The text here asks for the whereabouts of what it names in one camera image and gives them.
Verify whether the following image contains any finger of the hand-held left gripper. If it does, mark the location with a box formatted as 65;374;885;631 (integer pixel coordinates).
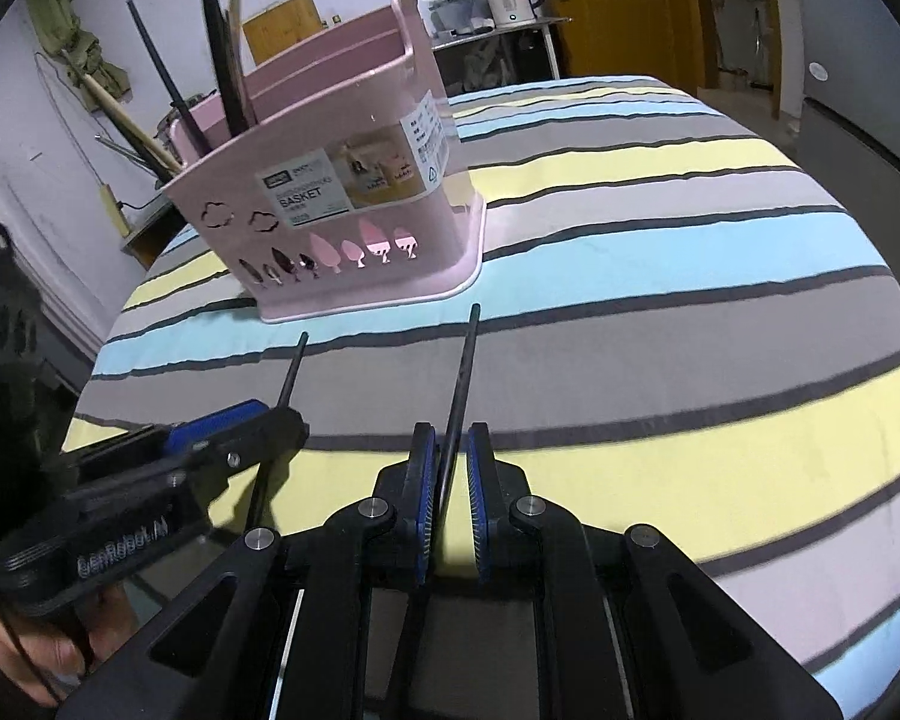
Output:
157;399;271;455
184;407;310;500

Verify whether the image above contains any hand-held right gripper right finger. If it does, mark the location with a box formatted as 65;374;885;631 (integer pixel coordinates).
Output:
465;421;845;720

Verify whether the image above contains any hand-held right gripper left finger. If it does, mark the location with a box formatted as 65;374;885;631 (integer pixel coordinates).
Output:
52;421;440;720

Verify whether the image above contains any pink plastic utensil basket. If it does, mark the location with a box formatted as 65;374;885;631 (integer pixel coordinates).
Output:
154;0;488;325

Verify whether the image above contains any person's left hand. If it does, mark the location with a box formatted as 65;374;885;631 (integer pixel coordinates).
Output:
0;583;140;704

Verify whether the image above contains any dark wooden cabinet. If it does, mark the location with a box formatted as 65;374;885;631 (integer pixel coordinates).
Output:
120;195;190;271

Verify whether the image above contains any yellowed power strip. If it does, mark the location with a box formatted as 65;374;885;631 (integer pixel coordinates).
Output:
97;184;133;238

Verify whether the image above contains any striped tablecloth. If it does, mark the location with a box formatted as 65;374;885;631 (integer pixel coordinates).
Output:
60;75;900;720

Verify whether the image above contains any wooden chopstick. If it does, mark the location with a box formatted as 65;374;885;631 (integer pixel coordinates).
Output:
61;51;183;172
227;0;260;125

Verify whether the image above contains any green hanging cloth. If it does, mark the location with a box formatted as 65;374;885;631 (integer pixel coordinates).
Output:
30;0;133;115

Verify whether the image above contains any wooden cutting board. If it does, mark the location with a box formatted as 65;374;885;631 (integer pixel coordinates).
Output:
241;0;323;65

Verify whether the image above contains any white metal side table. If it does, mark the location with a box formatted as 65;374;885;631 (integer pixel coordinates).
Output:
431;15;572;95

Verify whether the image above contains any yellow door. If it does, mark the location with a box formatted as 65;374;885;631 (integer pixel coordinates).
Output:
529;0;710;96

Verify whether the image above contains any grey refrigerator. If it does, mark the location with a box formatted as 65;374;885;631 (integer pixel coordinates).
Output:
802;0;900;301

